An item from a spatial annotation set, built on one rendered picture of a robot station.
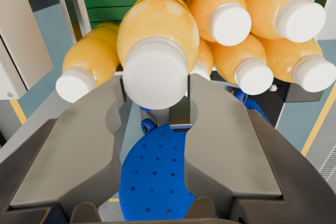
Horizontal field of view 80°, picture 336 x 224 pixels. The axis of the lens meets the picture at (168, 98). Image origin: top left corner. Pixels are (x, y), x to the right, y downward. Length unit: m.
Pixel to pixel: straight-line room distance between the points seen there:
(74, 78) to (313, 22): 0.26
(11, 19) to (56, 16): 1.17
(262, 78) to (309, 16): 0.07
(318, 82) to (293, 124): 1.75
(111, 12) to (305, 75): 0.34
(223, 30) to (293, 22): 0.07
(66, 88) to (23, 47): 0.10
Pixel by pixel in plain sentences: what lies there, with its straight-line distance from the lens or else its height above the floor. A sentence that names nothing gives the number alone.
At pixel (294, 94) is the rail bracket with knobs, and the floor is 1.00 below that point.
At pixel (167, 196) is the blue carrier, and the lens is 0.35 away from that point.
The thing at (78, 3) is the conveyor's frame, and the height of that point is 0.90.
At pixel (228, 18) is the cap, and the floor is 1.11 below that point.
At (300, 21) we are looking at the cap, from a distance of 0.25.
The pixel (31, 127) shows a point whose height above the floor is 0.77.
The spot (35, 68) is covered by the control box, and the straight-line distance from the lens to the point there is 0.35.
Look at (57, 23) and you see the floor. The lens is 1.51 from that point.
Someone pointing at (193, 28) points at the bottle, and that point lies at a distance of 0.16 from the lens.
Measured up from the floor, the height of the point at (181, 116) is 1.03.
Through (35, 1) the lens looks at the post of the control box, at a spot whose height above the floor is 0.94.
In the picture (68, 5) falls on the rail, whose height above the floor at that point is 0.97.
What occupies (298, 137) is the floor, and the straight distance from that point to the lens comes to 2.19.
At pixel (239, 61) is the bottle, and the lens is 0.28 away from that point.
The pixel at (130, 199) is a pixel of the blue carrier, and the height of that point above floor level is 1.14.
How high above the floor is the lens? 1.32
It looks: 57 degrees down
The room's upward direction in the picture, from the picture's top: 179 degrees clockwise
